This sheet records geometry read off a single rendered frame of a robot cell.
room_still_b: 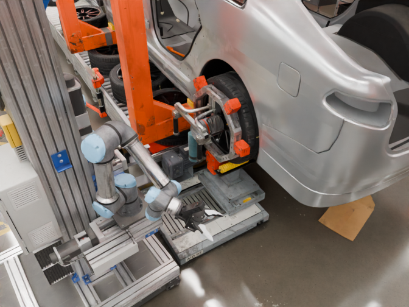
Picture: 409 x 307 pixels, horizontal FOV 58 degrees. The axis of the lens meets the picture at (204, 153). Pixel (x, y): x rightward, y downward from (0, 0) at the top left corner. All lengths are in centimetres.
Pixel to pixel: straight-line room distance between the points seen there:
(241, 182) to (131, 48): 139
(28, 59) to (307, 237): 237
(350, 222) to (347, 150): 145
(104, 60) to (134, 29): 197
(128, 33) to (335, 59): 134
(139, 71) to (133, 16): 39
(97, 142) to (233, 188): 167
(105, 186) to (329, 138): 112
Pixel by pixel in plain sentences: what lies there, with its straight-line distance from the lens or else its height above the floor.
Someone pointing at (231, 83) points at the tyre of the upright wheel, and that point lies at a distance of 252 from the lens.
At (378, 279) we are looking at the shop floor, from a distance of 309.
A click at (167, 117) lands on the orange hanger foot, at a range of 302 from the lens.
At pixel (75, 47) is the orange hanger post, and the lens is 462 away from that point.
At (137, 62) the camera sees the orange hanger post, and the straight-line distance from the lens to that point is 266.
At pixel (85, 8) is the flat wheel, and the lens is 609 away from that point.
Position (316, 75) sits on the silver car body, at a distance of 187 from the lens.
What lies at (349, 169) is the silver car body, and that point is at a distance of 204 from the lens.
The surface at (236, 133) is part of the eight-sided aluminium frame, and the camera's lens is 244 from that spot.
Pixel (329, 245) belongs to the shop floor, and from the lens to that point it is 314.
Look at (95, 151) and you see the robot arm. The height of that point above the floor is 142.
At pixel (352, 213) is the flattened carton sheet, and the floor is 1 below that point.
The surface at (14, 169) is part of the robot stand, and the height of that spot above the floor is 123.
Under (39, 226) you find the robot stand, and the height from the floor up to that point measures 91.
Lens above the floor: 244
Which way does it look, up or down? 41 degrees down
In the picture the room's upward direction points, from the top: straight up
